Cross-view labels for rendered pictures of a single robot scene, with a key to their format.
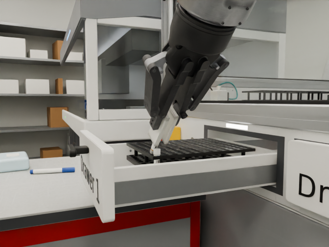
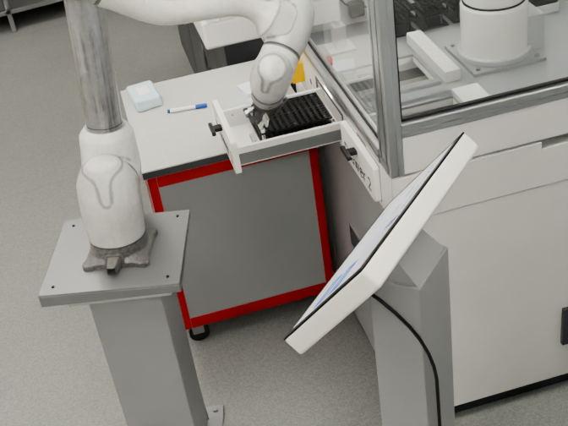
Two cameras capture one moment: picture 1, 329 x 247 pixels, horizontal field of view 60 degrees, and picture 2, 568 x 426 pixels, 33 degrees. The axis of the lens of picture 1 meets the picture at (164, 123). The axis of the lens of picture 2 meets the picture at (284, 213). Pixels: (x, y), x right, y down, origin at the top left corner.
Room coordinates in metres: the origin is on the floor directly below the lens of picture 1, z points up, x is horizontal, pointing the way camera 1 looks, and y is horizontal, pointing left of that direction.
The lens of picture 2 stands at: (-1.90, -0.56, 2.27)
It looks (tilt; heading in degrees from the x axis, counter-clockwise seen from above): 34 degrees down; 13
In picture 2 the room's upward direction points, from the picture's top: 9 degrees counter-clockwise
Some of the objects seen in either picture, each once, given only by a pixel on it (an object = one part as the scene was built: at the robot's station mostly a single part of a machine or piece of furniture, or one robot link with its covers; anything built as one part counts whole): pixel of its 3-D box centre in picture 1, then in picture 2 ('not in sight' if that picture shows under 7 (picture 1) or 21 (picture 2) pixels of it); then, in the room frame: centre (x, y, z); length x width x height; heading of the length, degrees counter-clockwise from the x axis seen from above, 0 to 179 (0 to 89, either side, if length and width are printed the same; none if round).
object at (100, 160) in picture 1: (93, 165); (226, 135); (0.54, 0.14, 0.87); 0.29 x 0.02 x 0.11; 23
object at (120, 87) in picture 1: (142, 84); not in sight; (2.37, 0.18, 1.13); 1.78 x 1.14 x 0.45; 23
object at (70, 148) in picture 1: (78, 150); (215, 128); (0.52, 0.16, 0.91); 0.07 x 0.04 x 0.01; 23
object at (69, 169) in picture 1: (53, 170); (187, 108); (0.92, 0.37, 0.77); 0.14 x 0.02 x 0.02; 103
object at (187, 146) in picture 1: (186, 160); (290, 121); (0.61, -0.05, 0.87); 0.22 x 0.18 x 0.06; 113
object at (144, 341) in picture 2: not in sight; (151, 359); (0.09, 0.36, 0.38); 0.30 x 0.30 x 0.76; 9
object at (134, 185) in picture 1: (190, 161); (292, 122); (0.62, -0.06, 0.86); 0.40 x 0.26 x 0.06; 113
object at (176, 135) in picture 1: (169, 136); (293, 69); (0.96, -0.02, 0.88); 0.07 x 0.05 x 0.07; 23
